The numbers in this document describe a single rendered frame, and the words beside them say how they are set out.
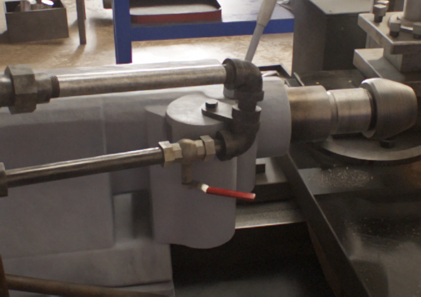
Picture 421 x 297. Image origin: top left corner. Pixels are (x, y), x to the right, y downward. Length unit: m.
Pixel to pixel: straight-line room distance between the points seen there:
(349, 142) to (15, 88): 0.71
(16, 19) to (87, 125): 3.83
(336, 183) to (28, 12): 3.71
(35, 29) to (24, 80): 4.04
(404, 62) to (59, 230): 0.66
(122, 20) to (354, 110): 1.82
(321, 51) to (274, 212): 1.23
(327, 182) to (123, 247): 0.39
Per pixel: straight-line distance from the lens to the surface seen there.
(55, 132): 0.82
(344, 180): 1.10
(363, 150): 1.16
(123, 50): 2.70
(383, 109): 0.93
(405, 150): 1.18
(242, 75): 0.71
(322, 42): 2.33
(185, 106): 0.79
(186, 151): 0.72
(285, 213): 1.18
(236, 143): 0.74
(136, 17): 2.70
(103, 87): 0.65
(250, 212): 1.17
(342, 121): 0.93
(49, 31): 4.67
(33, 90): 0.62
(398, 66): 1.20
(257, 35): 0.83
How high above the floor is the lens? 1.49
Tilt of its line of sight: 28 degrees down
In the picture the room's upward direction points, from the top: straight up
